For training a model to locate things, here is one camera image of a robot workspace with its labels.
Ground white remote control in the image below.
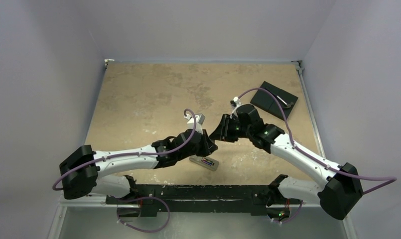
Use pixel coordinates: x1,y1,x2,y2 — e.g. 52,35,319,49
189,155,219,171

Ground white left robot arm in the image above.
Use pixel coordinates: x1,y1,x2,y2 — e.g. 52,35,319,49
52,129,218,200

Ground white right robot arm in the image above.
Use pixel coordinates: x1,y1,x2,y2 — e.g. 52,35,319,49
210,104,364,220

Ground black flat tray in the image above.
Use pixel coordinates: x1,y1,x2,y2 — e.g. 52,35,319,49
250,81,298,120

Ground black metal tool on tray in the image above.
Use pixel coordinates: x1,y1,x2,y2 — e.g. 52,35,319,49
267,89,295,109

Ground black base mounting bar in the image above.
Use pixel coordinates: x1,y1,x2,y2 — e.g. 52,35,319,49
106,181,300,221

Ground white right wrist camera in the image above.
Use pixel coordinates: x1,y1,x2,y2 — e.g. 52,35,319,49
230,97,242,119

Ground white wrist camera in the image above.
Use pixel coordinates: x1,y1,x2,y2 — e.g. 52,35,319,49
230,97,242,119
185,114,206,133

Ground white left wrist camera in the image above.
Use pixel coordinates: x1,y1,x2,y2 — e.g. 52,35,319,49
185,114,206,133

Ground aluminium frame rail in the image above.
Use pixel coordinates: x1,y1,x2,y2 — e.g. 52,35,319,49
291,60,326,157

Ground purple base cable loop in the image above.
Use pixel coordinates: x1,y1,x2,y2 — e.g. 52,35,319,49
116,194,173,234

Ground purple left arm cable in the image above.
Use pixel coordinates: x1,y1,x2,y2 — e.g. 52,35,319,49
52,109,198,191

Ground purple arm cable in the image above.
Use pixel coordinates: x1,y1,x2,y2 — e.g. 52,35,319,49
52,109,198,191
237,87,398,195

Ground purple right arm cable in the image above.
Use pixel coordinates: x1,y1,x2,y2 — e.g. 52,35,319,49
237,87,398,195

